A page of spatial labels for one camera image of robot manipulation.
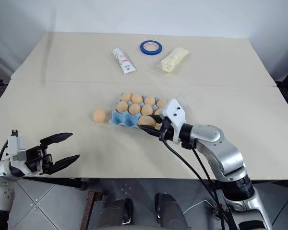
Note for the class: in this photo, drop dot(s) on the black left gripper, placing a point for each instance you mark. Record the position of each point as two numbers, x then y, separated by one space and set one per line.
38 159

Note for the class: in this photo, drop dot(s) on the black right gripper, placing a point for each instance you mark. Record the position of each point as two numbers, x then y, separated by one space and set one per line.
166 129

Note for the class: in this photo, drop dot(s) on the plastic-wrapped pale yellow food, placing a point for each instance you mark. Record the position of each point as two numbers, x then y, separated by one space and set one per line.
172 60

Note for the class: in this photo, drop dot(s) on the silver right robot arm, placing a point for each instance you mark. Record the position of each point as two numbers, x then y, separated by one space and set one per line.
220 153

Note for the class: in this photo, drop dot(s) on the white printed tube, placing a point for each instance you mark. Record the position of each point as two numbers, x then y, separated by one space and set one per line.
123 61

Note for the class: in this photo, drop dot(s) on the black bar under table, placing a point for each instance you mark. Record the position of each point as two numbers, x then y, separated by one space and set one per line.
62 182

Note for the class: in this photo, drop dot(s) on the tan egg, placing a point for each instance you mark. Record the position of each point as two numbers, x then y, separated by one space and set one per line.
122 106
126 96
99 116
158 111
161 103
150 100
145 121
134 108
147 109
136 98

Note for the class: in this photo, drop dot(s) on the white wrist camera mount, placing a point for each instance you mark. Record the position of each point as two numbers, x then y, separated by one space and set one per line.
15 146
175 117

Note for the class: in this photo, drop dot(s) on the dark rounded shape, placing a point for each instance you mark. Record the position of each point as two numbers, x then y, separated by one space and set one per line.
118 214
170 210

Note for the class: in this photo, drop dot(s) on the rusty brown table leg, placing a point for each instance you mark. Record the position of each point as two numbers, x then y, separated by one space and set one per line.
90 208

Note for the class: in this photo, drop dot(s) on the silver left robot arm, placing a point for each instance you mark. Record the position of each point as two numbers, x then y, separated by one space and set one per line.
0 191

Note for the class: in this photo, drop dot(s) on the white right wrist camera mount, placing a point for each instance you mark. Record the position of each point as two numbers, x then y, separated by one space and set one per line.
175 117

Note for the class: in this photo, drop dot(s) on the blue tape roll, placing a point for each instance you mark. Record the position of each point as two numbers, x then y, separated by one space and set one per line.
144 49

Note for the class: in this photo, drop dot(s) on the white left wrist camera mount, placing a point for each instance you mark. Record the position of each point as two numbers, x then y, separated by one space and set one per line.
15 146

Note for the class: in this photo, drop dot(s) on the blue egg carton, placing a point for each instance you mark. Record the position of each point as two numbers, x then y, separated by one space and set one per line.
121 119

